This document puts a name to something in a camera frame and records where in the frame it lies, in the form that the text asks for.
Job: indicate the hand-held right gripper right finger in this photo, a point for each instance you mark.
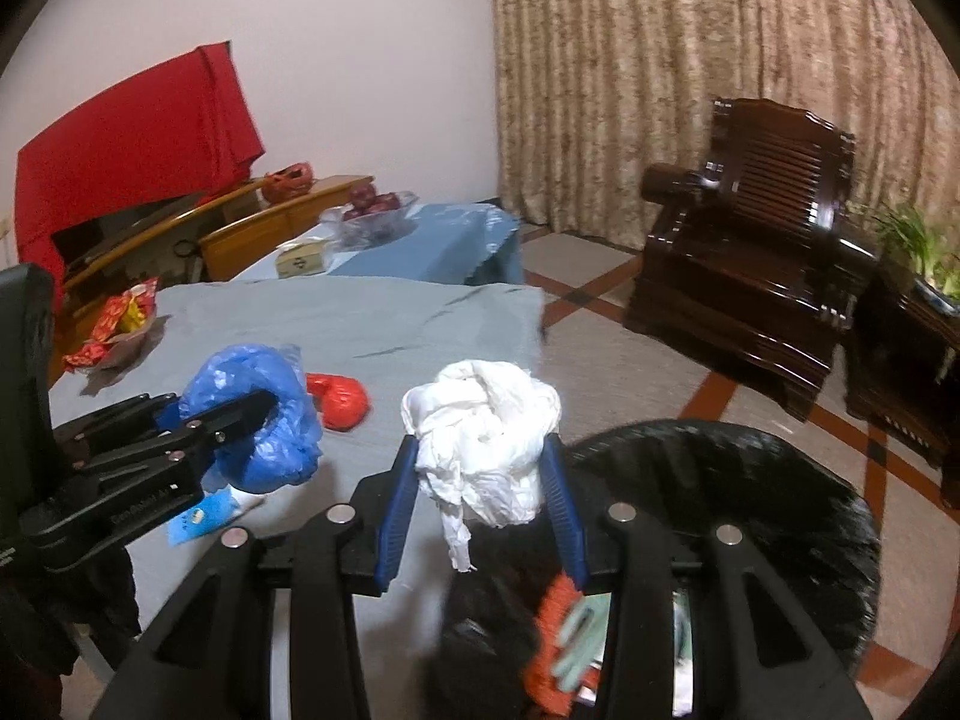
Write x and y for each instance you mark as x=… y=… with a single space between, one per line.
x=564 y=525

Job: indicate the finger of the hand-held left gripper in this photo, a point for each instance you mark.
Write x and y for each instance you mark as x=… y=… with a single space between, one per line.
x=150 y=480
x=120 y=420

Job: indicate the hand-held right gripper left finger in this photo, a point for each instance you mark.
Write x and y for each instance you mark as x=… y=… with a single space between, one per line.
x=397 y=525

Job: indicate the pale green glove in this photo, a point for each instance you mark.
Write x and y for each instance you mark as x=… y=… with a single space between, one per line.
x=577 y=637

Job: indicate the white plastic bag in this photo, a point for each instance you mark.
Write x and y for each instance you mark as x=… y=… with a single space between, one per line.
x=480 y=427

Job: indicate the orange foam fruit net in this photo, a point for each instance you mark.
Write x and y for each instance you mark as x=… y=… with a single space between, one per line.
x=551 y=660

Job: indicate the blue plastic bag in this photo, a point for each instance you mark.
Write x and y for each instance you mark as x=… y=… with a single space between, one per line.
x=285 y=435

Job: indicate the trash bin with black bag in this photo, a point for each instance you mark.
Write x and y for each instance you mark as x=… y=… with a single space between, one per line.
x=750 y=480

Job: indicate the blue paper packet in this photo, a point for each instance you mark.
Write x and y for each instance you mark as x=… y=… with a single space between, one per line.
x=199 y=521

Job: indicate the red snack bag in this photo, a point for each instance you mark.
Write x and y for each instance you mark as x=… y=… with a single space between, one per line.
x=112 y=330

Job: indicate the dark cloth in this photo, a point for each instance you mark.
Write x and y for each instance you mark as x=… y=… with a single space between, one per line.
x=105 y=600

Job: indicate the red plastic bag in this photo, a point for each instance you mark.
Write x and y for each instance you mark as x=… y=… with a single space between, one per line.
x=341 y=401

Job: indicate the black television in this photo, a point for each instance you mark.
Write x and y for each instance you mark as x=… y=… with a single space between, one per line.
x=112 y=232

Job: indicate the grey tablecloth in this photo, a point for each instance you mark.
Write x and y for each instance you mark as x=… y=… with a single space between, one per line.
x=315 y=322

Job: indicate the tissue box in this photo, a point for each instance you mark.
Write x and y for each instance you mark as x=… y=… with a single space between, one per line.
x=300 y=261

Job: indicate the red cloth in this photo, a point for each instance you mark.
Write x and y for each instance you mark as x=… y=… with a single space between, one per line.
x=135 y=135

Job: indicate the blue tablecloth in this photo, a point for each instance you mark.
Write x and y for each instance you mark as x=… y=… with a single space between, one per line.
x=435 y=247

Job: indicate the red bag on cabinet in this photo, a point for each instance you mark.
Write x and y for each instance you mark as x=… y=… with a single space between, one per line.
x=289 y=184

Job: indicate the glass fruit bowl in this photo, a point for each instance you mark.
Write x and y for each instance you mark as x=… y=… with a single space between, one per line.
x=367 y=229

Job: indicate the dark wooden armchair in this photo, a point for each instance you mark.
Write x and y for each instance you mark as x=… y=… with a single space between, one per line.
x=742 y=277

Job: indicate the red apple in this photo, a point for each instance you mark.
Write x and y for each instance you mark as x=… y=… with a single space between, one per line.
x=362 y=196
x=386 y=202

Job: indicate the dark wooden side table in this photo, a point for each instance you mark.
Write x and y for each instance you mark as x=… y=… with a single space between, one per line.
x=907 y=367

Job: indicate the green potted plant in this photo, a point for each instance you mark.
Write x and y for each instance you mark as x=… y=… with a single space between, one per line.
x=915 y=240

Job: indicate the beige patterned curtain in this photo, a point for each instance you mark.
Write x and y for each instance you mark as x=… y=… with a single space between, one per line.
x=675 y=75

